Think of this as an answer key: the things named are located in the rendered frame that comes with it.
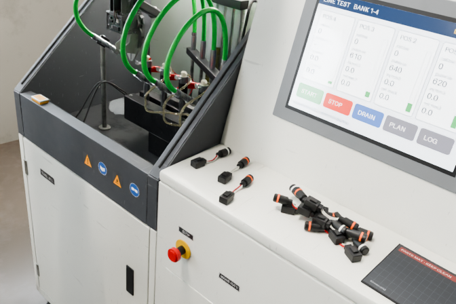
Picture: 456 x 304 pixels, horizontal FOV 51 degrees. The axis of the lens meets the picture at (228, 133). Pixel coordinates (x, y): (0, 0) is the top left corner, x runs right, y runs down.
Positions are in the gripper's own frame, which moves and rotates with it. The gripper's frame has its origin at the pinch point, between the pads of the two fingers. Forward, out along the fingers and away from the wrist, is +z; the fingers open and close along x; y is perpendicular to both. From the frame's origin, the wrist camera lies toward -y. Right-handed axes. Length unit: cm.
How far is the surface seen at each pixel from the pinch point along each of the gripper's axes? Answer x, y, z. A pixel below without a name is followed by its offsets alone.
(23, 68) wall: -162, -46, 63
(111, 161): 18.9, 22.6, 19.8
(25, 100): -25.2, 22.6, 17.8
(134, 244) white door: 29, 23, 42
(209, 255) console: 56, 23, 28
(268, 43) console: 43.9, -6.4, -15.0
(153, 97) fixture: 3.8, -4.8, 13.5
